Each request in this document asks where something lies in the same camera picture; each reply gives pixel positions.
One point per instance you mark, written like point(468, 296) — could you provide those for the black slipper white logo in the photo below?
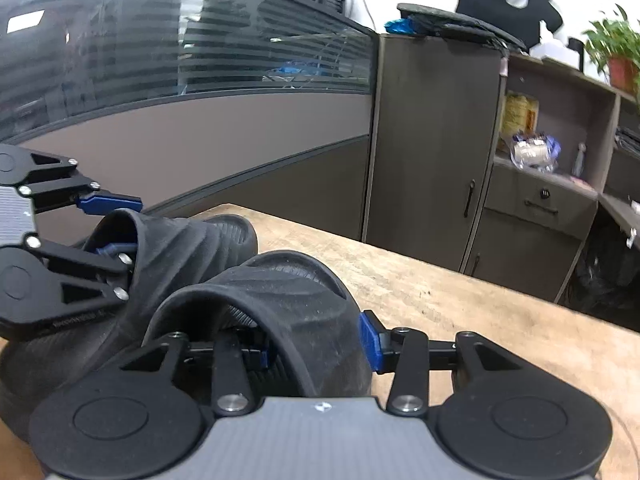
point(302, 307)

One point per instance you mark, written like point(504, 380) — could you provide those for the black cylinder speaker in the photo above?
point(577, 46)

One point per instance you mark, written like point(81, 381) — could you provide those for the yellow package on shelf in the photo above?
point(519, 115)

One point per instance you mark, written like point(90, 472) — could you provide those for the black plush cushion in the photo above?
point(522, 22)

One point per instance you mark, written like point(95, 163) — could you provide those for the dark wooden cabinet shelf unit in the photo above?
point(443, 191)

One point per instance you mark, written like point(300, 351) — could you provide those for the green potted plant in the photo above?
point(612, 45)

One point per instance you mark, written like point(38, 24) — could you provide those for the glass office partition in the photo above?
point(66, 61)

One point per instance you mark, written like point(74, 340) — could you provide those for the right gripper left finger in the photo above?
point(215, 375)

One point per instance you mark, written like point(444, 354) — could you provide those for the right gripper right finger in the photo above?
point(410, 355)

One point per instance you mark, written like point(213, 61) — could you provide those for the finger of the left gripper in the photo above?
point(73, 287)
point(54, 182)

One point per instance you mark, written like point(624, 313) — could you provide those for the blue white snack bag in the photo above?
point(538, 152)

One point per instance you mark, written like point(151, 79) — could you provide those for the black flat seat pad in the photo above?
point(423, 21)

